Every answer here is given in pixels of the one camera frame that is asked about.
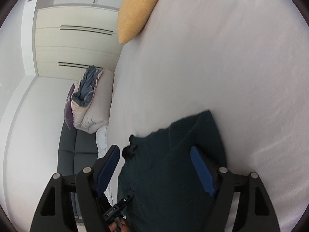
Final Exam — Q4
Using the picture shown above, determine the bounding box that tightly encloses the dark green knit garment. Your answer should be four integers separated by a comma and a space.
117, 111, 227, 231

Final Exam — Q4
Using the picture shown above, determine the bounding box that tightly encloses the left hand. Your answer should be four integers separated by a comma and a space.
108, 218, 132, 232

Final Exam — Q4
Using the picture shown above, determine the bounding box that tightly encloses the dark grey upholstered headboard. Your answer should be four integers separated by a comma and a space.
57, 119, 99, 221

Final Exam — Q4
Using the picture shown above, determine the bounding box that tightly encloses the white pillow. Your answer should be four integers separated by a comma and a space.
96, 125, 113, 205

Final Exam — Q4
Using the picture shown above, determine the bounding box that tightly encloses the folded beige duvet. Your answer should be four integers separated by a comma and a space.
71, 70, 114, 134

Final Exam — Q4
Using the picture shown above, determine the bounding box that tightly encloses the purple pillow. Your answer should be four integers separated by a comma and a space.
64, 84, 75, 130

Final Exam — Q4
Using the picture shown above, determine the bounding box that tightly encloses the blue grey folded cloth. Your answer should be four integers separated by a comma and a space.
72, 66, 100, 107

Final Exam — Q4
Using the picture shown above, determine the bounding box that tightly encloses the white bed sheet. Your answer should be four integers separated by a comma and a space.
107, 0, 308, 231

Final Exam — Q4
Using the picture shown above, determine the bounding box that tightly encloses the cream wardrobe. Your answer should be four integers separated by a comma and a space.
35, 6, 123, 80

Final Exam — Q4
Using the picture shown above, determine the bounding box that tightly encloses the yellow cushion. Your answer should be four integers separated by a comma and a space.
117, 0, 158, 45

